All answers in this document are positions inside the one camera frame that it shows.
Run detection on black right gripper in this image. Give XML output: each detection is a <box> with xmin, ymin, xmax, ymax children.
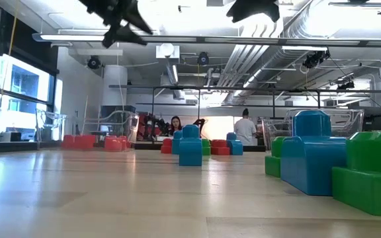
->
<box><xmin>226</xmin><ymin>0</ymin><xmax>281</xmax><ymax>24</ymax></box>

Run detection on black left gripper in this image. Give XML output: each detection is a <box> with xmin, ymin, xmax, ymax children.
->
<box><xmin>77</xmin><ymin>0</ymin><xmax>154</xmax><ymax>50</ymax></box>

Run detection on long blue block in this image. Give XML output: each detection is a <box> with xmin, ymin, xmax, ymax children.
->
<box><xmin>171</xmin><ymin>130</ymin><xmax>184</xmax><ymax>155</ymax></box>

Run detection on short blue block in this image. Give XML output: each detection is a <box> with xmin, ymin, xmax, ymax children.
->
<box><xmin>178</xmin><ymin>124</ymin><xmax>204</xmax><ymax>167</ymax></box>
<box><xmin>226</xmin><ymin>132</ymin><xmax>244</xmax><ymax>157</ymax></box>
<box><xmin>280</xmin><ymin>110</ymin><xmax>347</xmax><ymax>196</ymax></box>

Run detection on long green block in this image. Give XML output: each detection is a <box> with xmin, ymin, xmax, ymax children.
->
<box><xmin>201</xmin><ymin>138</ymin><xmax>212</xmax><ymax>157</ymax></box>

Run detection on short green block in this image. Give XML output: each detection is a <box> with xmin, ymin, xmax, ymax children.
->
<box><xmin>264</xmin><ymin>136</ymin><xmax>287</xmax><ymax>179</ymax></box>
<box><xmin>331</xmin><ymin>131</ymin><xmax>381</xmax><ymax>218</ymax></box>

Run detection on black monitor on arm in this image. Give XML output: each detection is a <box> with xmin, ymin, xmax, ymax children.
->
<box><xmin>363</xmin><ymin>105</ymin><xmax>381</xmax><ymax>132</ymax></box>

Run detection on white ceiling unit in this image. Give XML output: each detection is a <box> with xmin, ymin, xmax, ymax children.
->
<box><xmin>155</xmin><ymin>42</ymin><xmax>181</xmax><ymax>60</ymax></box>

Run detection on grey light bar beam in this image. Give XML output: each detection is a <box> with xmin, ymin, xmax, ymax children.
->
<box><xmin>31</xmin><ymin>32</ymin><xmax>381</xmax><ymax>48</ymax></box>

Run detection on black ceiling speaker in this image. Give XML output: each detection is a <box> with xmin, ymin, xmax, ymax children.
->
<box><xmin>87</xmin><ymin>55</ymin><xmax>102</xmax><ymax>70</ymax></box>
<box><xmin>196</xmin><ymin>51</ymin><xmax>210</xmax><ymax>66</ymax></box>

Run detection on silver ventilation ducts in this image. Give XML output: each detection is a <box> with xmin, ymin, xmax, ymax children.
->
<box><xmin>216</xmin><ymin>13</ymin><xmax>330</xmax><ymax>105</ymax></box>

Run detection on white round column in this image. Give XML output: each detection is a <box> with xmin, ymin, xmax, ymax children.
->
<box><xmin>102</xmin><ymin>64</ymin><xmax>128</xmax><ymax>107</ymax></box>

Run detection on clear plastic bin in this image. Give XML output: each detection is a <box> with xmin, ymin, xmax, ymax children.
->
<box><xmin>34</xmin><ymin>108</ymin><xmax>140</xmax><ymax>153</ymax></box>
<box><xmin>261</xmin><ymin>108</ymin><xmax>366</xmax><ymax>141</ymax></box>

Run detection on red workshop equipment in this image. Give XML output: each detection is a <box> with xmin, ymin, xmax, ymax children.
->
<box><xmin>136</xmin><ymin>112</ymin><xmax>153</xmax><ymax>141</ymax></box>

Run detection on person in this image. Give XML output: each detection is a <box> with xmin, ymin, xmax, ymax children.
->
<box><xmin>233</xmin><ymin>108</ymin><xmax>259</xmax><ymax>147</ymax></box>
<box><xmin>167</xmin><ymin>115</ymin><xmax>183</xmax><ymax>137</ymax></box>

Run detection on large window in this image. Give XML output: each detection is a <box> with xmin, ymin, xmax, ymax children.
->
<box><xmin>0</xmin><ymin>54</ymin><xmax>64</xmax><ymax>143</ymax></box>

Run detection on white box device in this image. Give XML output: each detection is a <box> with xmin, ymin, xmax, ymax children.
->
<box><xmin>0</xmin><ymin>131</ymin><xmax>22</xmax><ymax>143</ymax></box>

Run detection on black metal rack frame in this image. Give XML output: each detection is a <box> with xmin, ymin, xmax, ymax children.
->
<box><xmin>108</xmin><ymin>84</ymin><xmax>381</xmax><ymax>143</ymax></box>

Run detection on black camera mount cluster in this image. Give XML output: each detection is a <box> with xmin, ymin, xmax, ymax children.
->
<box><xmin>302</xmin><ymin>50</ymin><xmax>331</xmax><ymax>69</ymax></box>
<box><xmin>336</xmin><ymin>80</ymin><xmax>356</xmax><ymax>91</ymax></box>

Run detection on black ceiling rail fixture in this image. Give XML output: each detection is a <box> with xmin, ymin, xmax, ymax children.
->
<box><xmin>328</xmin><ymin>0</ymin><xmax>381</xmax><ymax>16</ymax></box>

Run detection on yellow hanging cable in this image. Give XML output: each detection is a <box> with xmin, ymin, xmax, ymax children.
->
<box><xmin>7</xmin><ymin>0</ymin><xmax>20</xmax><ymax>57</ymax></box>

